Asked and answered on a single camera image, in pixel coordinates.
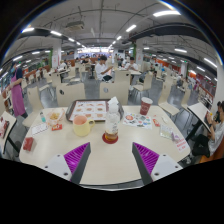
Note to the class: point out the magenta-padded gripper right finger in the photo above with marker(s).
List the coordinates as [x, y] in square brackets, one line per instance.
[148, 160]

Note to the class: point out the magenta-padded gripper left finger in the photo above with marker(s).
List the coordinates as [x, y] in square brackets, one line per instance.
[75, 160]

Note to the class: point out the clear plastic tea bottle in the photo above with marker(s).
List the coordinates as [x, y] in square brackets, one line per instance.
[111, 123]

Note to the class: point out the clear plastic packet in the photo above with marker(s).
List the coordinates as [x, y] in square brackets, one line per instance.
[166, 131]

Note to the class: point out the pale yellow mug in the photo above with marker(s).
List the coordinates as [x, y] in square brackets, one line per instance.
[81, 126]

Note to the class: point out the flat round red coaster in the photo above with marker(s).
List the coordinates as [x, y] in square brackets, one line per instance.
[104, 140]

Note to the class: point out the pink and white leaflet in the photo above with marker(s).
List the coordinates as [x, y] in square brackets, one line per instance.
[180, 143]

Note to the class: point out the small red sauce packet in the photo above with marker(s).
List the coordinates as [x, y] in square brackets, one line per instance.
[56, 127]

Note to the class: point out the small red wrapper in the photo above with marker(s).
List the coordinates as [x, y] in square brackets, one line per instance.
[156, 122]

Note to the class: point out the white sticker sheet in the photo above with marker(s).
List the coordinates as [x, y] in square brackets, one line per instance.
[138, 120]

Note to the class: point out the white printed card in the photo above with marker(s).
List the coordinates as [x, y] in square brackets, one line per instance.
[40, 129]

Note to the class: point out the clear bag of fries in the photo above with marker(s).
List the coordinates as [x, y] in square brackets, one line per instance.
[54, 116]

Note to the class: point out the red wallet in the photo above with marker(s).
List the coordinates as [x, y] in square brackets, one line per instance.
[28, 144]

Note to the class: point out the dark tray with menu paper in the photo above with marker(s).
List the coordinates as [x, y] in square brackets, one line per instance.
[88, 110]

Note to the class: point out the red paper cup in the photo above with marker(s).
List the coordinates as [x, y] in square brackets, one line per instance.
[145, 106]

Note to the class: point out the beige chair with oval hole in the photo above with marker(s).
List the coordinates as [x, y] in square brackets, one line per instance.
[115, 90]
[70, 95]

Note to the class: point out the white paper napkin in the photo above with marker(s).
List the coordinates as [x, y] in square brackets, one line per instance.
[113, 100]

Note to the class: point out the neighbouring dark-edged table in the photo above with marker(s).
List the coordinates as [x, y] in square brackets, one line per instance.
[198, 111]

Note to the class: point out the person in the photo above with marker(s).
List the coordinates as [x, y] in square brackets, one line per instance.
[131, 65]
[17, 96]
[101, 70]
[215, 133]

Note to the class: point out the group of beige chairs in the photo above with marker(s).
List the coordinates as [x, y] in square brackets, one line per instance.
[146, 83]

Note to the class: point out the ceiling air conditioner unit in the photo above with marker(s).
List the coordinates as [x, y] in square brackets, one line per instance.
[75, 25]

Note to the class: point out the group of ceiling lights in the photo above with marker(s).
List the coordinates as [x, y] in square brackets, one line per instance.
[166, 13]

